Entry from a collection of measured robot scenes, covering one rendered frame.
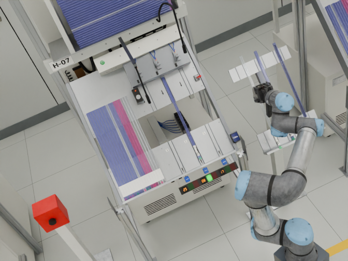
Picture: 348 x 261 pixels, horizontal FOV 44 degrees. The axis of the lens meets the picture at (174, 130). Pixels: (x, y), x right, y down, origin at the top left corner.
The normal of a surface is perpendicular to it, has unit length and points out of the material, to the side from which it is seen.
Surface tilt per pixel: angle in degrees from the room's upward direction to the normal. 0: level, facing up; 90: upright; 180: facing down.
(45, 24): 90
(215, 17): 90
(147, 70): 42
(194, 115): 0
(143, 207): 90
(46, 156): 0
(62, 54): 0
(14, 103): 90
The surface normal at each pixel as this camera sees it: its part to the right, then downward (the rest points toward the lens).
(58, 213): 0.35, 0.61
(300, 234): -0.12, -0.66
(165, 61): 0.05, -0.10
